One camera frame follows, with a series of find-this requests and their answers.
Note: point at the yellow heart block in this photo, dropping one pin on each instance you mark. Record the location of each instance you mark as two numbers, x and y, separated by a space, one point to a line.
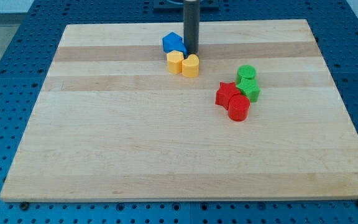
190 66

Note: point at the red star block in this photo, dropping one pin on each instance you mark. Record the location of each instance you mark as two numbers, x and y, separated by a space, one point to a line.
224 94

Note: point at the yellow hexagon block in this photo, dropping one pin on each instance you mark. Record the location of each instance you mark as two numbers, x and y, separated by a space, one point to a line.
174 61

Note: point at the red cylinder block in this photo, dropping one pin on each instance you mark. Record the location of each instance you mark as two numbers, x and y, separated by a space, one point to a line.
238 107

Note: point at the light wooden board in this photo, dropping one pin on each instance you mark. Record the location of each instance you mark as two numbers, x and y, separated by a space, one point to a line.
111 124

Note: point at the blue pentagon block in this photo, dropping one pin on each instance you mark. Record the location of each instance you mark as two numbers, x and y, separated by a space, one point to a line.
173 41

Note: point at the green star block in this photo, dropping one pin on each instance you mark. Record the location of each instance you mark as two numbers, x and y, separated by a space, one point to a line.
250 89

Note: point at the green cylinder block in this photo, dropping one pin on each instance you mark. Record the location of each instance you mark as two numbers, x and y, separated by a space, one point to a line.
247 72

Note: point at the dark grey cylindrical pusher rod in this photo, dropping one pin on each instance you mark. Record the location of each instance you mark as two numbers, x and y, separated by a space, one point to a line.
191 25

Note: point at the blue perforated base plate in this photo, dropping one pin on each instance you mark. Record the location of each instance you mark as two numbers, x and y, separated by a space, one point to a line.
25 63

